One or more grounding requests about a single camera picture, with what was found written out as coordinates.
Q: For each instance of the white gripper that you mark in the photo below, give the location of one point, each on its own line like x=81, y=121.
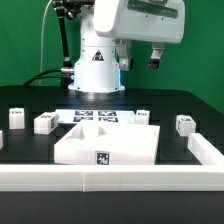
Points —
x=145, y=20

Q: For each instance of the white sheet with tags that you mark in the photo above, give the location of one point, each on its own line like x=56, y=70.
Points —
x=72, y=116

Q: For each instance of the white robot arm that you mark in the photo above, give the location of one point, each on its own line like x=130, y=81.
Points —
x=97, y=70

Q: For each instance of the white square tabletop part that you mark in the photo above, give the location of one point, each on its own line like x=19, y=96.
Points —
x=107, y=143

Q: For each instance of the white obstacle fence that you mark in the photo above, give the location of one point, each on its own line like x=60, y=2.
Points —
x=30, y=177

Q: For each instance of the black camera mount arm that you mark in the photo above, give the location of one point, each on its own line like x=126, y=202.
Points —
x=68, y=9

